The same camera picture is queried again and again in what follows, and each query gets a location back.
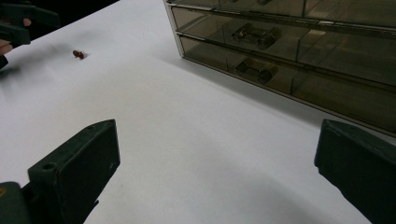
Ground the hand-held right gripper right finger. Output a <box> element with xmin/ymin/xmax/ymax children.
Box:
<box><xmin>313</xmin><ymin>119</ymin><xmax>396</xmax><ymax>224</ymax></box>

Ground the smoky transparent drawer cabinet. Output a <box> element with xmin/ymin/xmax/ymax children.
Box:
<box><xmin>163</xmin><ymin>0</ymin><xmax>396</xmax><ymax>138</ymax></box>

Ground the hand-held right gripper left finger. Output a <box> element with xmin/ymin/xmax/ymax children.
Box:
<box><xmin>27</xmin><ymin>119</ymin><xmax>121</xmax><ymax>224</ymax></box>

